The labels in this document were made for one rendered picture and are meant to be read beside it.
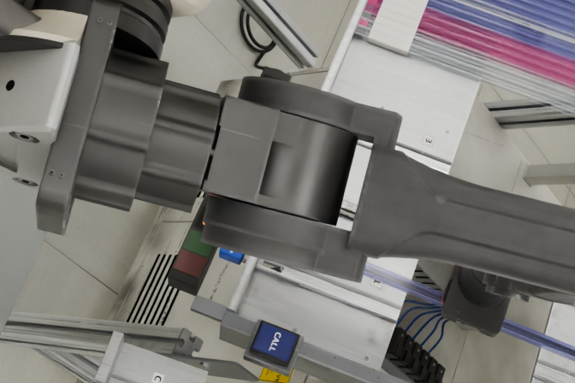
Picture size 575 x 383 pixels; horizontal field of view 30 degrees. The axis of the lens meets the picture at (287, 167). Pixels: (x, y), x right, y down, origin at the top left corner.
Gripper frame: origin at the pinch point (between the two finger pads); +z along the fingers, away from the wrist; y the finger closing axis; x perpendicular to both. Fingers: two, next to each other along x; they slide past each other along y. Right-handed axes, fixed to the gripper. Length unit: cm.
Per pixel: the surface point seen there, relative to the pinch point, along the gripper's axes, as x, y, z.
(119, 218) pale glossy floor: 59, 23, 80
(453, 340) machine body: -8, 18, 60
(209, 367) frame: 25.5, -14.8, 12.4
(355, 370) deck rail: 8.8, -9.1, 9.2
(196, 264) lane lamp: 32.2, -3.5, 11.6
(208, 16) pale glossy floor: 62, 73, 78
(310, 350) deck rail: 14.7, -9.0, 9.2
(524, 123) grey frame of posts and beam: -6, 60, 52
